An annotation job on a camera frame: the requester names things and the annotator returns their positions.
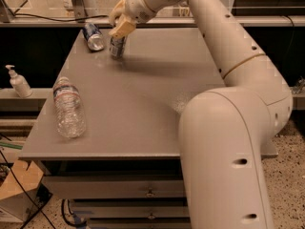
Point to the white pump soap bottle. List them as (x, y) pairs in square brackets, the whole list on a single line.
[(19, 82)]

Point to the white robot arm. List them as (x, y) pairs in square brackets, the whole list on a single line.
[(223, 131)]

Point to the grey metal bracket left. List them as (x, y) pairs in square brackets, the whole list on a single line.
[(78, 8)]

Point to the blue pepsi can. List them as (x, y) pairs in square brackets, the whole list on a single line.
[(94, 37)]

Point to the grey drawer cabinet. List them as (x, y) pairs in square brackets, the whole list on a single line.
[(126, 168)]

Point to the silver redbull can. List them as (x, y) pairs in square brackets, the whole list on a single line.
[(117, 47)]

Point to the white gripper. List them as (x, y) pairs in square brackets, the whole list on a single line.
[(137, 6)]

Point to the clear plastic water bottle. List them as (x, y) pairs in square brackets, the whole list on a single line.
[(71, 121)]

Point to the cardboard box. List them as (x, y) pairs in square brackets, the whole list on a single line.
[(18, 191)]

